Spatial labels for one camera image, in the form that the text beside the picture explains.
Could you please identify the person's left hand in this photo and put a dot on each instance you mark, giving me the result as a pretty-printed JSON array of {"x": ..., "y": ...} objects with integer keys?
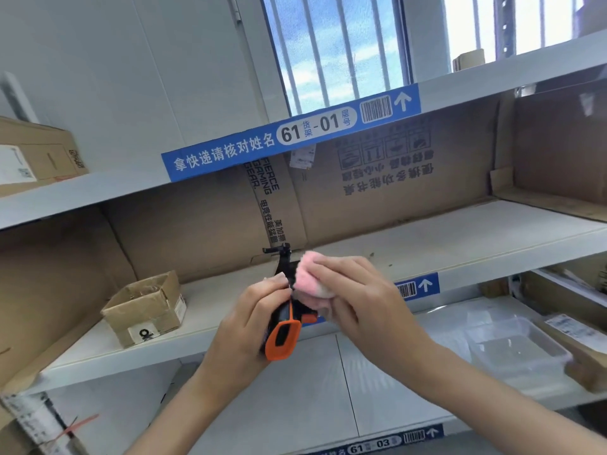
[{"x": 237, "y": 336}]

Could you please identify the person's right hand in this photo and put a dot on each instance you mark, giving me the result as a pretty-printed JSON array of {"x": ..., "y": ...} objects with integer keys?
[{"x": 374, "y": 317}]

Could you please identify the person's right fingers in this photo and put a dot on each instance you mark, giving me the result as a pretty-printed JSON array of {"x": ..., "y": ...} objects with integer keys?
[{"x": 341, "y": 272}]

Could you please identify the person's left thumb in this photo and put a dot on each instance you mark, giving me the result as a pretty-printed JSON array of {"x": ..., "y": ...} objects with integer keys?
[{"x": 279, "y": 282}]

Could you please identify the pink cleaning cloth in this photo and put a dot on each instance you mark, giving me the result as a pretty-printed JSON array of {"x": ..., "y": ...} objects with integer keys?
[{"x": 310, "y": 274}]

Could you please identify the black and orange hand tool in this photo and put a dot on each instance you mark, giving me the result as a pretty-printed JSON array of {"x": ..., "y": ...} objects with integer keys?
[{"x": 283, "y": 332}]

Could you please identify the person's left forearm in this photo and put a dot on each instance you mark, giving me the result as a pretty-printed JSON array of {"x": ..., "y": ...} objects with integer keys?
[{"x": 180, "y": 412}]

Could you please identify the person's right forearm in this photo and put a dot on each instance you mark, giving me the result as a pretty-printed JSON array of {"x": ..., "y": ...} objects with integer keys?
[{"x": 498, "y": 402}]

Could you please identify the short blue shelf label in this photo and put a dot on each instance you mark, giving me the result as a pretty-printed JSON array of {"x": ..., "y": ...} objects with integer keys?
[{"x": 419, "y": 286}]

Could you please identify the printed cardboard backing sheet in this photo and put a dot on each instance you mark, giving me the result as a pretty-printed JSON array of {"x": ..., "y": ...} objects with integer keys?
[{"x": 379, "y": 180}]

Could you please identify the plain cardboard backing sheet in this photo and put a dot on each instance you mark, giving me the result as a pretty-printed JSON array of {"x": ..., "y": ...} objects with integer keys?
[{"x": 189, "y": 222}]

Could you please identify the white metal shelf unit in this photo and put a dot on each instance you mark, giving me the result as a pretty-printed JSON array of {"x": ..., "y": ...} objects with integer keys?
[{"x": 450, "y": 241}]

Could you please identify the small open cardboard box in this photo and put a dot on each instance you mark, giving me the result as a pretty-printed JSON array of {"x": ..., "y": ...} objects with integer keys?
[{"x": 147, "y": 310}]

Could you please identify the long blue shelf label strip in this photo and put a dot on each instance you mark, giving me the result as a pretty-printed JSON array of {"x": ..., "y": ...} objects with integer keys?
[{"x": 294, "y": 132}]

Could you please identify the dark blue shelf label strip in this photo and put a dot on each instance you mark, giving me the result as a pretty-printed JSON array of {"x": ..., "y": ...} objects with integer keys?
[{"x": 379, "y": 442}]

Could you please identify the clear plastic container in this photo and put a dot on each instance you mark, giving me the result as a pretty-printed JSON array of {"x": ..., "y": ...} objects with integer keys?
[{"x": 517, "y": 350}]

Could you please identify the barred window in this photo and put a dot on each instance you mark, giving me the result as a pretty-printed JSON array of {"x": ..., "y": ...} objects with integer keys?
[{"x": 341, "y": 47}]

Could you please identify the small cardboard box by window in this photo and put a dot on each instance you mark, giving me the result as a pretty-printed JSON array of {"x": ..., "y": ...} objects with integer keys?
[{"x": 468, "y": 59}]

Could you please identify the flat cardboard parcel with label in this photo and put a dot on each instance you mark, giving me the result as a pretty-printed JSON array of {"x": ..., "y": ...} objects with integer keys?
[{"x": 581, "y": 345}]

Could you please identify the cardboard box with white label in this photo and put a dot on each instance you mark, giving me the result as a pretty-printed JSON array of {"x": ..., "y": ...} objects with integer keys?
[{"x": 38, "y": 156}]

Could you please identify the taped parcel with red tie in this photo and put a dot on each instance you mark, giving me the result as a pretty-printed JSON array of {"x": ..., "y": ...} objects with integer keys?
[{"x": 38, "y": 428}]

